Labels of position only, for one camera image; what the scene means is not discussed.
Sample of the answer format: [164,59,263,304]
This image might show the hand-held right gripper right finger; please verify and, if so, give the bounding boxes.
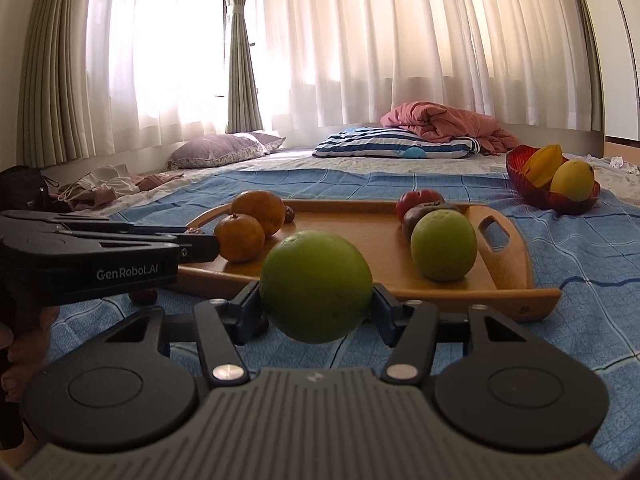
[370,282,531,386]

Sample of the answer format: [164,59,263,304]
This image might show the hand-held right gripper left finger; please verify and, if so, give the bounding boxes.
[102,280,266,388]

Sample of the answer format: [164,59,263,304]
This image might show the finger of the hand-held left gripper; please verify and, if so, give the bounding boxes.
[107,219,190,236]
[176,234,221,264]

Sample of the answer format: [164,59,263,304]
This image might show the orange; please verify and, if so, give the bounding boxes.
[213,213,266,263]
[231,190,287,238]

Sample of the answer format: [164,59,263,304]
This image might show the green round fruit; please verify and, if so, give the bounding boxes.
[259,230,375,345]
[410,208,478,282]

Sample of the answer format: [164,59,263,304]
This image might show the wooden tray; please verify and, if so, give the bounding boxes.
[172,199,562,323]

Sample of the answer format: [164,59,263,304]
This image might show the dark brown tomato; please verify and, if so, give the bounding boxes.
[401,202,463,242]

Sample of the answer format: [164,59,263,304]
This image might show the red tomato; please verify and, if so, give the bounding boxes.
[396,189,445,221]

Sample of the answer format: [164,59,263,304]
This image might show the person's left hand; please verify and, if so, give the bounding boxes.
[0,305,61,403]

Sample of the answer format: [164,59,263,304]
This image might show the brown cloth item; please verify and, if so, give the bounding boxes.
[132,171,186,192]

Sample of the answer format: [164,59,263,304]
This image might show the black bag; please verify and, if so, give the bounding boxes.
[0,165,53,213]

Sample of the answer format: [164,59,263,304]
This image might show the purple pillow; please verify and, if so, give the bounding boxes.
[167,132,287,170]

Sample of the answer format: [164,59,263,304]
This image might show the blue white striped pillow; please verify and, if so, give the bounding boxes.
[313,127,481,159]

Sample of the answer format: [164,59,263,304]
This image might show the blue checked blanket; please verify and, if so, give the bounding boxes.
[47,167,640,471]

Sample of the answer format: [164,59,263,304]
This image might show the white sheer curtain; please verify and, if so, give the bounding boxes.
[250,0,596,133]
[87,0,231,141]

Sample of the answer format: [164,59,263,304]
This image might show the red glass bowl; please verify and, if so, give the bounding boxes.
[505,144,601,211]

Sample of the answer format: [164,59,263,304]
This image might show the pink blanket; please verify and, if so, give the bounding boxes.
[380,101,521,156]

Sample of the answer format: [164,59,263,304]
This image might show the yellow mango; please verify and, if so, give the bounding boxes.
[550,159,596,202]

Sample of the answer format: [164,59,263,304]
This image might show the white crumpled cloth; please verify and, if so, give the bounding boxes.
[597,155,640,176]

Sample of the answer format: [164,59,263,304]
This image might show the white wardrobe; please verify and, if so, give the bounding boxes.
[597,0,640,161]

